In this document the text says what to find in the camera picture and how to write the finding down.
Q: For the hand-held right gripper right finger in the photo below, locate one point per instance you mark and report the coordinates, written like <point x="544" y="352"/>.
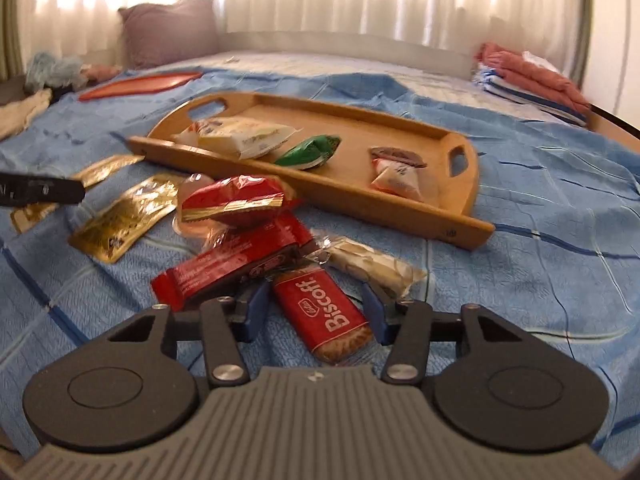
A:
<point x="375" y="312"/>

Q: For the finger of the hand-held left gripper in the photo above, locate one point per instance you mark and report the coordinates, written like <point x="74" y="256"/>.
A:
<point x="67" y="191"/>

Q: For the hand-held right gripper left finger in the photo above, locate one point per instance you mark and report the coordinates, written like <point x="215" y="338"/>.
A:
<point x="251" y="312"/>

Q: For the gold snack pouch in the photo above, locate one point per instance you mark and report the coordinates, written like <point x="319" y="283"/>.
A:
<point x="125" y="220"/>
<point x="105" y="167"/>

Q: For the clear nougat bar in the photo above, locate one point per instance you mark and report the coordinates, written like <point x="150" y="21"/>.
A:
<point x="370" y="262"/>

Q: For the red biscuit packet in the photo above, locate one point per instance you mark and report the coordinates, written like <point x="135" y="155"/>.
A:
<point x="320" y="310"/>

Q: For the long red bar packet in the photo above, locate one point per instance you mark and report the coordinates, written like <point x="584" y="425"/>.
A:
<point x="235" y="257"/>

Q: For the red gold snack packet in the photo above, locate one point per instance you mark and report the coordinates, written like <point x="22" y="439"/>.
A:
<point x="235" y="197"/>

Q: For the pink jelly cup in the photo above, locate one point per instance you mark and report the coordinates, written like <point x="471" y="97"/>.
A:
<point x="192" y="185"/>

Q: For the white red candy packet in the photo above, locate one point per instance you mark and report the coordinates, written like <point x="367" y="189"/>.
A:
<point x="400" y="180"/>

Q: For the brown candy packet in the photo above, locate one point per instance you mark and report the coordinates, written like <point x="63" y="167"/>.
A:
<point x="397" y="156"/>

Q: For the green snack packet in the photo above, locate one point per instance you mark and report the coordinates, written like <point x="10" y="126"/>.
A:
<point x="307" y="152"/>

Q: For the white pastry packet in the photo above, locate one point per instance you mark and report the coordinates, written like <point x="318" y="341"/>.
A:
<point x="240" y="137"/>

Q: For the wooden tray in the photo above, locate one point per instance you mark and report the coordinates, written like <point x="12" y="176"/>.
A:
<point x="350" y="135"/>

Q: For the beige cloth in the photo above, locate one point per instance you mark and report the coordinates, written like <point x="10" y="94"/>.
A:
<point x="22" y="112"/>

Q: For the light blue cloth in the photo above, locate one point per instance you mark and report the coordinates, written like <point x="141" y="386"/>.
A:
<point x="52" y="72"/>

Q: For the pink soft item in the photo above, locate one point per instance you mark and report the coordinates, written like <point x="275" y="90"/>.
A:
<point x="100" y="72"/>

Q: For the red plastic tray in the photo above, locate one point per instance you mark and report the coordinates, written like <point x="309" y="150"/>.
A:
<point x="140" y="85"/>

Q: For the blue plaid blanket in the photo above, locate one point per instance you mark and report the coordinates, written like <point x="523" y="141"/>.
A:
<point x="525" y="260"/>

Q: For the olive green curtain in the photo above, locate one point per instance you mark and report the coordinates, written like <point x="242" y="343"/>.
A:
<point x="10" y="25"/>

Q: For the purple pillow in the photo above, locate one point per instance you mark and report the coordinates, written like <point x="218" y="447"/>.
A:
<point x="170" y="32"/>

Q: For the white patterned mattress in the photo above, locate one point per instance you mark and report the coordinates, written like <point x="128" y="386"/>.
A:
<point x="350" y="65"/>

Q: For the blue striped folded towel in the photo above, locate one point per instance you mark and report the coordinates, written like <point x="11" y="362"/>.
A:
<point x="520" y="97"/>

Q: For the pink folded clothes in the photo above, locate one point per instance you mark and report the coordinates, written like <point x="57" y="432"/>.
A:
<point x="530" y="77"/>

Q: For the white folded cloth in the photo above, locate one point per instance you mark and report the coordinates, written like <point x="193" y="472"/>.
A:
<point x="540" y="60"/>

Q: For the wooden bed frame edge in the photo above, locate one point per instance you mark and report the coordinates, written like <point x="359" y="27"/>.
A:
<point x="612" y="127"/>

